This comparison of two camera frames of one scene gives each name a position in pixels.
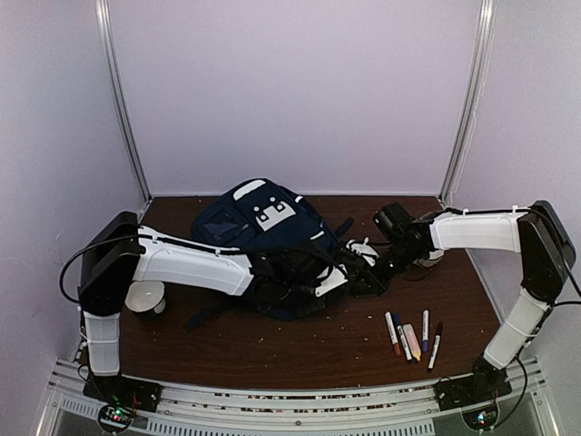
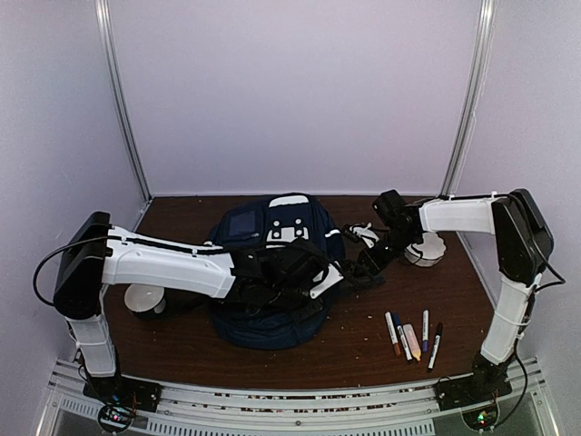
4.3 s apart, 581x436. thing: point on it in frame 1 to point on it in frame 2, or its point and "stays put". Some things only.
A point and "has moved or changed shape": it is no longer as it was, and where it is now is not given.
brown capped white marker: x=392 y=333 stays put
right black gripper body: x=403 y=259 to x=398 y=243
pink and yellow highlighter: x=412 y=341 stays put
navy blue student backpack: x=265 y=214 has moved or changed shape
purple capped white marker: x=426 y=331 stays put
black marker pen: x=436 y=346 stays put
